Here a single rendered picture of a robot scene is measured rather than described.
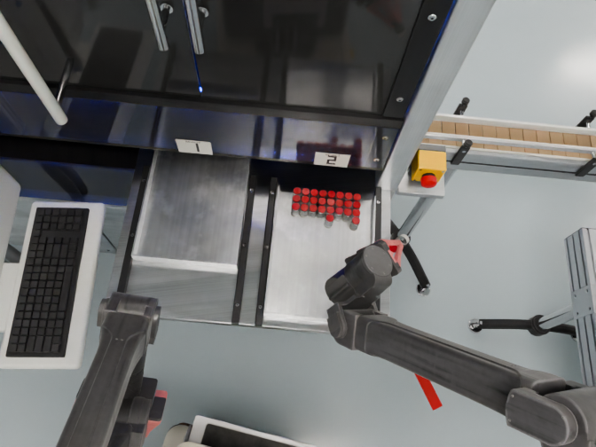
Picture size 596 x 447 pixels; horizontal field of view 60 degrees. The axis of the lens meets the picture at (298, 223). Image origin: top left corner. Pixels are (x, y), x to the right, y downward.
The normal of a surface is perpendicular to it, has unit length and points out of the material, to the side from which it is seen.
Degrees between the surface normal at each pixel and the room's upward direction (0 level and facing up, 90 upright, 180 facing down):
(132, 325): 41
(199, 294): 0
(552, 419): 63
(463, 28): 90
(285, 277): 0
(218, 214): 0
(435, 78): 90
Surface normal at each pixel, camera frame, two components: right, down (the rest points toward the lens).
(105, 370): 0.24, -0.86
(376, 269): 0.47, -0.52
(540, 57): 0.06, -0.38
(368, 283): -0.86, -0.07
